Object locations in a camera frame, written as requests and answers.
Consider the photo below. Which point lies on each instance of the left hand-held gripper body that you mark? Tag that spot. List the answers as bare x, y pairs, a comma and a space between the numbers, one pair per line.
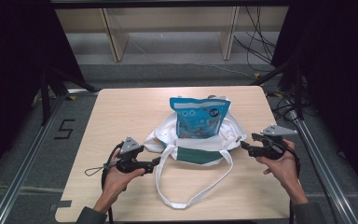
130, 146

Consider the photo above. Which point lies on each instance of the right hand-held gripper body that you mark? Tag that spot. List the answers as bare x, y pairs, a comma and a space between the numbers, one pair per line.
276, 130

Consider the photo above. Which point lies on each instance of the white tote bag colourful blobs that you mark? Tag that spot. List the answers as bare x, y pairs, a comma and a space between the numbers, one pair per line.
199, 155

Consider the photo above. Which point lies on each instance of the blue snack bag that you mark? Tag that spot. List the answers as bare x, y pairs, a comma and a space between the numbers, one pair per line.
199, 115

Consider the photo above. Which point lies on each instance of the person's right hand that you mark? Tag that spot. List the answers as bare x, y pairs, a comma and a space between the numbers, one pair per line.
284, 169

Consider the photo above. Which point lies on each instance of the person's left hand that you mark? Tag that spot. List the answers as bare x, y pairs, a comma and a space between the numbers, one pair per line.
116, 183

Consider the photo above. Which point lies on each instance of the black metal stand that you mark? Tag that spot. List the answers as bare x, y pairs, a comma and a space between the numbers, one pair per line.
46, 99
297, 93

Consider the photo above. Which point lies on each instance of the black curtain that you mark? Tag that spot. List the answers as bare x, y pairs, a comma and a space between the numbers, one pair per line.
338, 71
15, 56

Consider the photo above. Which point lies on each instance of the grey tape strip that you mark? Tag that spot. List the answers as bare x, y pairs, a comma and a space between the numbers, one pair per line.
64, 204

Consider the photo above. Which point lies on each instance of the light wooden desk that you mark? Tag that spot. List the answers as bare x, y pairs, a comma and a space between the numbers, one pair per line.
118, 34

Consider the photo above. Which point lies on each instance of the aluminium floor rail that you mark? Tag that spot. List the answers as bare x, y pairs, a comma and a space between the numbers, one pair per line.
323, 168
21, 174

